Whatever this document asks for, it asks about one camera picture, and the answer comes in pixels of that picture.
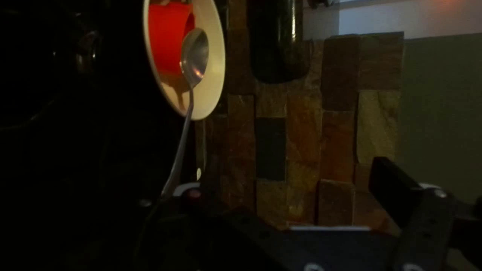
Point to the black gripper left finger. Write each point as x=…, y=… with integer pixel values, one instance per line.
x=190, y=234

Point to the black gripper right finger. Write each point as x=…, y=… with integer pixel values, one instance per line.
x=422, y=219

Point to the metal spoon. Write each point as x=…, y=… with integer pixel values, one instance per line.
x=195, y=52

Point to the white plate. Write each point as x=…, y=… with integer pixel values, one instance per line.
x=213, y=64

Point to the red object in bowl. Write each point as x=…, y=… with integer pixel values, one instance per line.
x=168, y=39

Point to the dark glass bottle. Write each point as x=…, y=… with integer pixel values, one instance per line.
x=276, y=39

